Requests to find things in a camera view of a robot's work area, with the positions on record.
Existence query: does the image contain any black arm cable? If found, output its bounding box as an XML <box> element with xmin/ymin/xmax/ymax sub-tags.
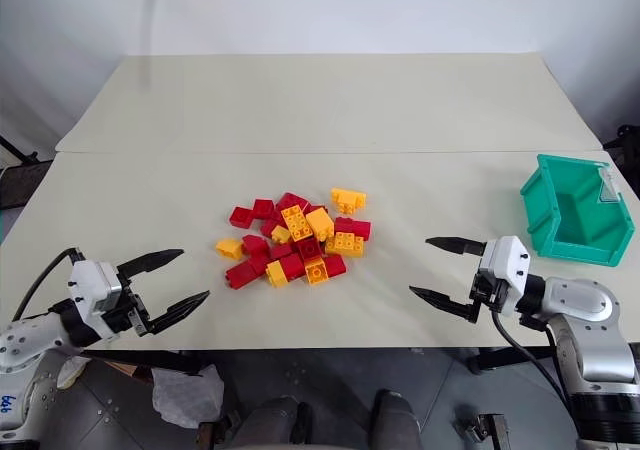
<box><xmin>10</xmin><ymin>246</ymin><xmax>86</xmax><ymax>324</ymax></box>
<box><xmin>489</xmin><ymin>307</ymin><xmax>581</xmax><ymax>416</ymax></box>

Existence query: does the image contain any green plastic storage bin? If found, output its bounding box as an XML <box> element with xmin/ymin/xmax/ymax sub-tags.
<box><xmin>519</xmin><ymin>153</ymin><xmax>629</xmax><ymax>268</ymax></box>

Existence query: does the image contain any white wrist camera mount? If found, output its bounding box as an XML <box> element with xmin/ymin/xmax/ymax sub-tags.
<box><xmin>67</xmin><ymin>259</ymin><xmax>124</xmax><ymax>344</ymax></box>
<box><xmin>477</xmin><ymin>236</ymin><xmax>532</xmax><ymax>317</ymax></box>

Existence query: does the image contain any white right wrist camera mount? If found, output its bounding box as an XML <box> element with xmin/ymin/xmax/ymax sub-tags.
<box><xmin>477</xmin><ymin>236</ymin><xmax>532</xmax><ymax>317</ymax></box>

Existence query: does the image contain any white plastic bag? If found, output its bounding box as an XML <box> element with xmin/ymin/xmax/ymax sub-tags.
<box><xmin>151</xmin><ymin>364</ymin><xmax>226</xmax><ymax>429</ymax></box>

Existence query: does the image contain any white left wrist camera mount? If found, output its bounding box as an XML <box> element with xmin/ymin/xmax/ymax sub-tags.
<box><xmin>67</xmin><ymin>259</ymin><xmax>124</xmax><ymax>344</ymax></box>

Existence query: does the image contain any black stand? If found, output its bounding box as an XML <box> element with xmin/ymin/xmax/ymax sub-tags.
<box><xmin>0</xmin><ymin>133</ymin><xmax>40</xmax><ymax>164</ymax></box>

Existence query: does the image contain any black table leg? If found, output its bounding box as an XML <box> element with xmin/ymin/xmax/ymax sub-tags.
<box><xmin>467</xmin><ymin>347</ymin><xmax>551</xmax><ymax>374</ymax></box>

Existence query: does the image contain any black metal bracket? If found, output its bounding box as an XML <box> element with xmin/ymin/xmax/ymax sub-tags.
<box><xmin>452</xmin><ymin>409</ymin><xmax>517</xmax><ymax>450</ymax></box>
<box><xmin>197</xmin><ymin>417</ymin><xmax>237</xmax><ymax>450</ymax></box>

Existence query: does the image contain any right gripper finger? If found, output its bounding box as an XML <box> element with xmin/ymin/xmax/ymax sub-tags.
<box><xmin>425</xmin><ymin>236</ymin><xmax>488</xmax><ymax>258</ymax></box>
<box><xmin>408</xmin><ymin>284</ymin><xmax>479</xmax><ymax>324</ymax></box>

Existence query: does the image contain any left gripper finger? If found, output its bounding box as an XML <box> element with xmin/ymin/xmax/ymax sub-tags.
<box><xmin>117</xmin><ymin>248</ymin><xmax>185</xmax><ymax>278</ymax></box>
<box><xmin>144</xmin><ymin>290</ymin><xmax>211</xmax><ymax>336</ymax></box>

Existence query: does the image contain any brown wooden piece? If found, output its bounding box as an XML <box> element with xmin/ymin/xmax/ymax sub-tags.
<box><xmin>99</xmin><ymin>359</ymin><xmax>154</xmax><ymax>384</ymax></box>

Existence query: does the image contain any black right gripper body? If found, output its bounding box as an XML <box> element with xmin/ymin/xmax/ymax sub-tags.
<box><xmin>468</xmin><ymin>268</ymin><xmax>511</xmax><ymax>317</ymax></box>

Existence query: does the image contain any pale yellow cloth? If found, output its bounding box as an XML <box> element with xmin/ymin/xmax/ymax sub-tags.
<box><xmin>57</xmin><ymin>357</ymin><xmax>92</xmax><ymax>391</ymax></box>

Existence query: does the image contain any black equipment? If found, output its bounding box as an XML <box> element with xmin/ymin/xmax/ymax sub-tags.
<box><xmin>602</xmin><ymin>124</ymin><xmax>640</xmax><ymax>172</ymax></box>

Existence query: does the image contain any dark rounded shape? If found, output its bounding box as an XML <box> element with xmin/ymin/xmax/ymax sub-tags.
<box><xmin>369</xmin><ymin>388</ymin><xmax>424</xmax><ymax>450</ymax></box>

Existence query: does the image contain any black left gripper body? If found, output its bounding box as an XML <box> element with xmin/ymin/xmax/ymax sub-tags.
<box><xmin>92</xmin><ymin>264</ymin><xmax>154</xmax><ymax>339</ymax></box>

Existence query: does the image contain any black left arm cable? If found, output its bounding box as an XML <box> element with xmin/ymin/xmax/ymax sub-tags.
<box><xmin>10</xmin><ymin>246</ymin><xmax>86</xmax><ymax>324</ymax></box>

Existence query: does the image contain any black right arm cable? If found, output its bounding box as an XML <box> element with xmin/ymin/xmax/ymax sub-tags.
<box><xmin>489</xmin><ymin>307</ymin><xmax>581</xmax><ymax>416</ymax></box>

